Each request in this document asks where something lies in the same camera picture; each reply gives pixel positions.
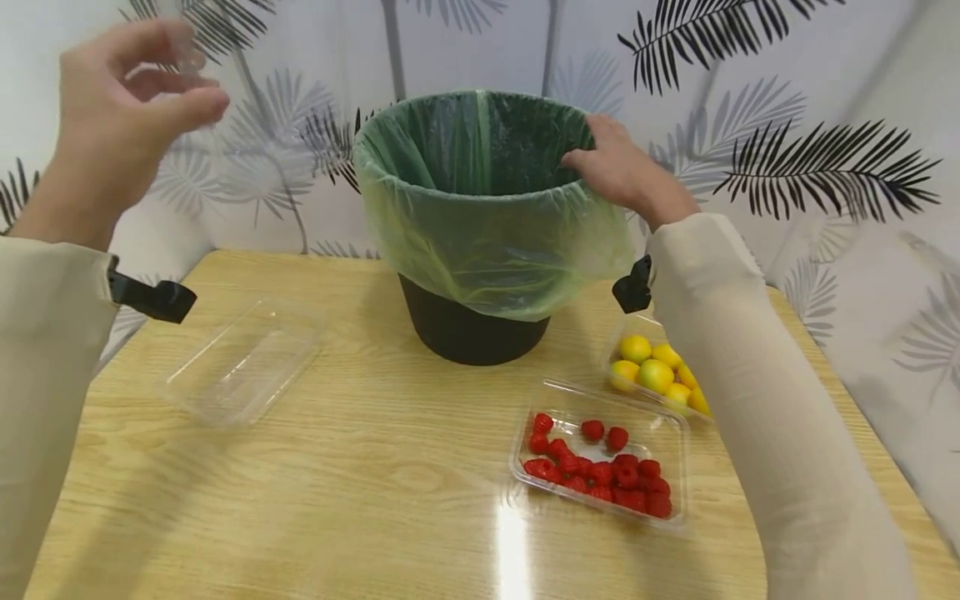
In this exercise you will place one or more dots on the person's right hand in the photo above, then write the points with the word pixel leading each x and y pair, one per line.
pixel 626 175

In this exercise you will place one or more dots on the person's left hand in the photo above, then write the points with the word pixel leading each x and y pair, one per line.
pixel 105 125

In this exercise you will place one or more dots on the person's right thumb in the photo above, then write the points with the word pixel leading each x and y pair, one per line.
pixel 581 158

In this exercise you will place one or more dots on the person's left thumb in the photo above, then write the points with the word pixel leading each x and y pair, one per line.
pixel 191 110

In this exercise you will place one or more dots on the person's left index finger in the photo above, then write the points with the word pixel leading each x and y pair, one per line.
pixel 154 37

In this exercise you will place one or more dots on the person's left fingers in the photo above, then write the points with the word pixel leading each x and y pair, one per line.
pixel 176 83

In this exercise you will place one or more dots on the person's right fingers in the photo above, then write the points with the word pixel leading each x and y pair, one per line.
pixel 609 132

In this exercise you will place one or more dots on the green plastic bin bag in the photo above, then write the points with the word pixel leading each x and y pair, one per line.
pixel 480 217

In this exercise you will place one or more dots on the black waste bin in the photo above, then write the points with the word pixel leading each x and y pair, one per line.
pixel 469 333

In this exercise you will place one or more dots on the person's right forearm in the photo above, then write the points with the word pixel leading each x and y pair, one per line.
pixel 772 417

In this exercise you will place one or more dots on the person's left forearm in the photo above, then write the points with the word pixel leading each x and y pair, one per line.
pixel 45 350

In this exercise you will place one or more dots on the black wrist band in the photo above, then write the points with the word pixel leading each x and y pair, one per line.
pixel 634 287
pixel 154 298

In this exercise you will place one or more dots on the clear plastic yellow fruit tray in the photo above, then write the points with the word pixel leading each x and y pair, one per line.
pixel 616 342

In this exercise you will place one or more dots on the pile of yellow round fruits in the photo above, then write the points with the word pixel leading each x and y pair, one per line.
pixel 655 376

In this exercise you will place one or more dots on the empty clear plastic tray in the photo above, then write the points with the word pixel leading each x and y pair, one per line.
pixel 244 367

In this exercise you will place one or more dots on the clear plastic raspberry tray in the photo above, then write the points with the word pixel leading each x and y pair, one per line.
pixel 664 433

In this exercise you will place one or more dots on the pile of red raspberries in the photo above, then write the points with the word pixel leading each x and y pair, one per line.
pixel 611 477

